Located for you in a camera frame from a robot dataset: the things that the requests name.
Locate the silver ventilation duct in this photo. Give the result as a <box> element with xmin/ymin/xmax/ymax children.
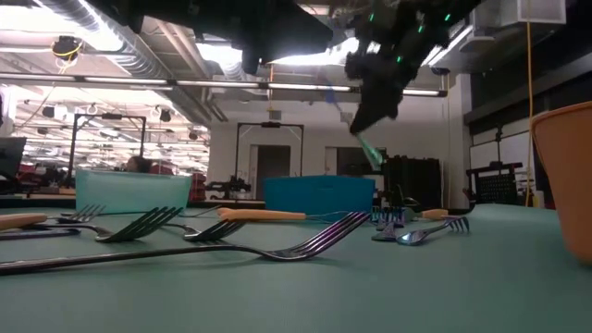
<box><xmin>41</xmin><ymin>0</ymin><xmax>214</xmax><ymax>80</ymax></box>

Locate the green table mat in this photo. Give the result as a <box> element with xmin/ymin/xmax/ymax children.
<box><xmin>0</xmin><ymin>203</ymin><xmax>592</xmax><ymax>333</ymax></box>

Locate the orange plastic bin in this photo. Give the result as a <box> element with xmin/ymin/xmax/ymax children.
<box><xmin>530</xmin><ymin>100</ymin><xmax>592</xmax><ymax>265</ymax></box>

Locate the translucent teal plastic bin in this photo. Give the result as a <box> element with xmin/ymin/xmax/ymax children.
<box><xmin>75</xmin><ymin>169</ymin><xmax>193</xmax><ymax>214</ymax></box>

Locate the orange handled silver fork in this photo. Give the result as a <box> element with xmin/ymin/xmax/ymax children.
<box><xmin>0</xmin><ymin>212</ymin><xmax>49</xmax><ymax>232</ymax></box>
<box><xmin>216</xmin><ymin>206</ymin><xmax>352</xmax><ymax>223</ymax></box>

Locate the black cabinet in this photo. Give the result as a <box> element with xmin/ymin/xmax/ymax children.
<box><xmin>382</xmin><ymin>155</ymin><xmax>443</xmax><ymax>210</ymax></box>

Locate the blue plastic bin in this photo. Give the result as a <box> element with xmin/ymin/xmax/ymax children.
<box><xmin>263</xmin><ymin>175</ymin><xmax>376</xmax><ymax>215</ymax></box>

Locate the dark metal fork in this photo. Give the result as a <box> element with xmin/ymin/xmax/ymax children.
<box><xmin>20</xmin><ymin>206</ymin><xmax>184</xmax><ymax>245</ymax></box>
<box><xmin>161</xmin><ymin>217</ymin><xmax>249</xmax><ymax>244</ymax></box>
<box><xmin>0</xmin><ymin>211</ymin><xmax>372</xmax><ymax>278</ymax></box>
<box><xmin>48</xmin><ymin>203</ymin><xmax>106</xmax><ymax>224</ymax></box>

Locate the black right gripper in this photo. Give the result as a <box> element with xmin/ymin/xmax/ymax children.
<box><xmin>345</xmin><ymin>27</ymin><xmax>440</xmax><ymax>136</ymax></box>

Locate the black wire cart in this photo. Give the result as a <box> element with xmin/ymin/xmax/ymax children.
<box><xmin>465</xmin><ymin>161</ymin><xmax>524</xmax><ymax>205</ymax></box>

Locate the black metal rig frame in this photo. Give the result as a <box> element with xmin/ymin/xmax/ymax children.
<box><xmin>234</xmin><ymin>121</ymin><xmax>305</xmax><ymax>179</ymax></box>
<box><xmin>72</xmin><ymin>113</ymin><xmax>148</xmax><ymax>173</ymax></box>

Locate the black yellow cable reel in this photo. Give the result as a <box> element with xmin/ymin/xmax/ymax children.
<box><xmin>50</xmin><ymin>35</ymin><xmax>84</xmax><ymax>62</ymax></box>

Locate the person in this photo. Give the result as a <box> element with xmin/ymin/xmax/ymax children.
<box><xmin>124</xmin><ymin>154</ymin><xmax>154</xmax><ymax>175</ymax></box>

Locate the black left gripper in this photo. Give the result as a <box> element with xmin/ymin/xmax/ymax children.
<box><xmin>193</xmin><ymin>0</ymin><xmax>334</xmax><ymax>75</ymax></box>

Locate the long ceiling light strip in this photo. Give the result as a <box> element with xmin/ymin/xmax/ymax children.
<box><xmin>0</xmin><ymin>71</ymin><xmax>449</xmax><ymax>98</ymax></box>

